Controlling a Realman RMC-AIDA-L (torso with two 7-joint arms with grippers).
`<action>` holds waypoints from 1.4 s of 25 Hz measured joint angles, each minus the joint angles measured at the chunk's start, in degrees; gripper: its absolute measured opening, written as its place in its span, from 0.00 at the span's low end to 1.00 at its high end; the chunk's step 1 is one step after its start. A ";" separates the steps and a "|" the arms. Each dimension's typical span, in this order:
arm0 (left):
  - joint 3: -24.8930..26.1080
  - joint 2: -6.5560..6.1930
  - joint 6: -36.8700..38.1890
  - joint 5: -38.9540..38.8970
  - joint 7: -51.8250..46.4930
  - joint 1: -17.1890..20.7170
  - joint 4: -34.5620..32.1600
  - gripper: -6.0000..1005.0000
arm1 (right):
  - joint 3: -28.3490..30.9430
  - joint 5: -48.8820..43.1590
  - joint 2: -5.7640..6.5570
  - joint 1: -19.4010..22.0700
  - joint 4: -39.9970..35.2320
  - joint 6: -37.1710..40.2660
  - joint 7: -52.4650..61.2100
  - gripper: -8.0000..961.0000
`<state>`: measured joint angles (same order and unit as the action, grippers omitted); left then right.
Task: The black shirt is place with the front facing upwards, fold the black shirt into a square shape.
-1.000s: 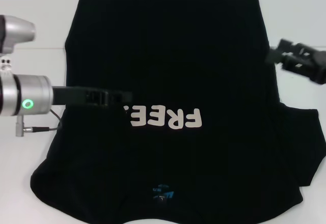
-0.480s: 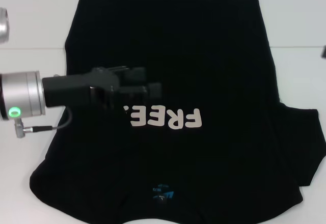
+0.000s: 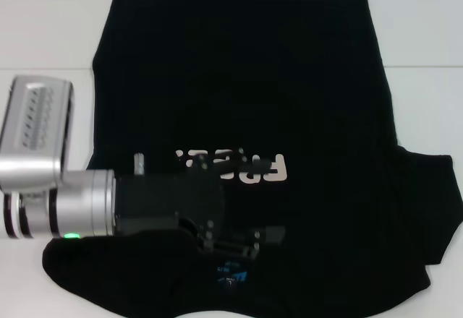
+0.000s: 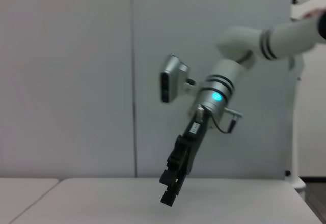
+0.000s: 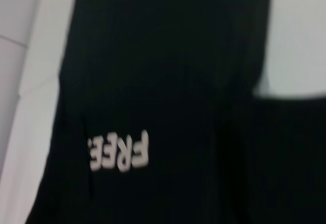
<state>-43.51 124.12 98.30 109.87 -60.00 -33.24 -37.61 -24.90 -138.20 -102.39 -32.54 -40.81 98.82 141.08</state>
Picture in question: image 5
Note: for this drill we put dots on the black shirt with FREE print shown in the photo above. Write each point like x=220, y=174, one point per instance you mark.
x=152, y=81

